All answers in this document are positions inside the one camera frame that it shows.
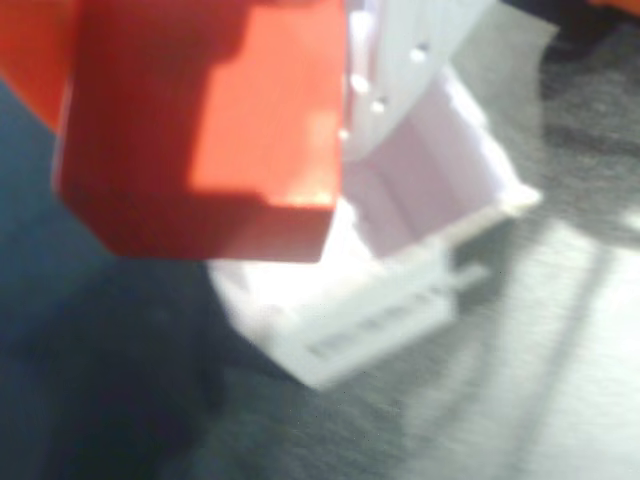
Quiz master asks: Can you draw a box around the dark felt mat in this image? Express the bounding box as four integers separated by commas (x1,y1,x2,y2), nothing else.
0,9,640,480

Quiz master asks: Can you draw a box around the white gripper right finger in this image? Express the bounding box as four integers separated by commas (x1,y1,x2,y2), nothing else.
339,0,497,164

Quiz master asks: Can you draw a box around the red cube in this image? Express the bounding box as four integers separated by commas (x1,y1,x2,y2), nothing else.
52,0,347,264

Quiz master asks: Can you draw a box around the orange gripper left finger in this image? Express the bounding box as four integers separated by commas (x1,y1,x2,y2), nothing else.
0,0,84,135

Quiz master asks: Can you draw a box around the white cardboard box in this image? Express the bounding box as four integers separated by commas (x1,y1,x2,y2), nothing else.
207,64,544,392

